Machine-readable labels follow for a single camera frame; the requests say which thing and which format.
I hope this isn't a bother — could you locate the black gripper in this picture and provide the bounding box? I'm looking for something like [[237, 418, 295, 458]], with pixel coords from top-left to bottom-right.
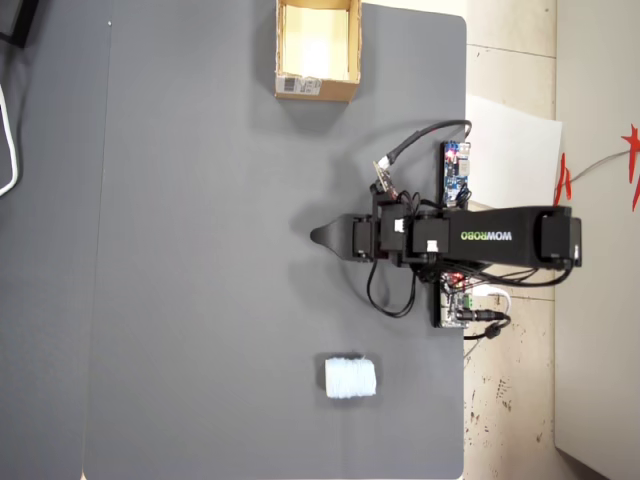
[[309, 188, 409, 267]]

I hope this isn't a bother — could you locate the light blue yarn block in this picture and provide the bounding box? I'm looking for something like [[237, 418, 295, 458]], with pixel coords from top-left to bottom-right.
[[324, 353, 378, 400]]

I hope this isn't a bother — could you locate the brown cardboard box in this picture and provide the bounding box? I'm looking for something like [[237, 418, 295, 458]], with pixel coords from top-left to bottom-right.
[[273, 0, 363, 103]]

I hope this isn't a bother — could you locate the grey textured mat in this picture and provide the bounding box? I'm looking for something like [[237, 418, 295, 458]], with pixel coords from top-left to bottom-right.
[[81, 0, 469, 480]]

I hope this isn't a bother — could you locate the blue circuit board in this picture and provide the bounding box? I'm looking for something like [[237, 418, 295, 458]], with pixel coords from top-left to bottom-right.
[[439, 140, 474, 209]]

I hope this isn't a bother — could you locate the green circuit board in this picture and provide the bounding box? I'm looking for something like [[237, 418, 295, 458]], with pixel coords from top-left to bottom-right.
[[430, 272, 477, 330]]

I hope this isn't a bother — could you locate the white paper sheet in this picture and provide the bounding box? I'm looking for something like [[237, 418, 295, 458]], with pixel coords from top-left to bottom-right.
[[464, 93, 565, 212]]

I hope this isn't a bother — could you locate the dark grey underlay mat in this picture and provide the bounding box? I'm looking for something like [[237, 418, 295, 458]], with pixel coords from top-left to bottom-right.
[[0, 29, 112, 480]]

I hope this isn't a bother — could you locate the black wrist camera board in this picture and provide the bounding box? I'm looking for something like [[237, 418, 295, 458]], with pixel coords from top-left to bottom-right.
[[371, 159, 400, 199]]

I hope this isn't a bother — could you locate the thin black looped wire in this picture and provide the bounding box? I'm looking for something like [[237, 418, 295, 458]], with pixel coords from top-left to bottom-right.
[[365, 259, 417, 319]]

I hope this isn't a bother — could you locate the thick black camera cable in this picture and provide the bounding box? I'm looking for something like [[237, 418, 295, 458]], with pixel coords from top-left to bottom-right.
[[378, 118, 474, 174]]

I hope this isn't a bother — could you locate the white usb cable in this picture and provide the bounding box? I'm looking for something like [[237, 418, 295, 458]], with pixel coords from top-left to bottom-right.
[[474, 285, 514, 315]]

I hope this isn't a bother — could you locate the black power plug cable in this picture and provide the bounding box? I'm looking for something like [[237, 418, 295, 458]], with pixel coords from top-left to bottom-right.
[[462, 308, 514, 344]]

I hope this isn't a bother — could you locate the black servo wire bundle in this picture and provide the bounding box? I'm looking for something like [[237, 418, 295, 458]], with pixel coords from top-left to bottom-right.
[[439, 259, 577, 289]]

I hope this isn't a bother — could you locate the grey floor cable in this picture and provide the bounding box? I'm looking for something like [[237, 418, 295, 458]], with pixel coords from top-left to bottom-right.
[[569, 148, 632, 184]]

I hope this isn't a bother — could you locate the black frame object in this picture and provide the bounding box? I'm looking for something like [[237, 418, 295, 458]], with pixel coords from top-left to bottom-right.
[[0, 0, 47, 50]]

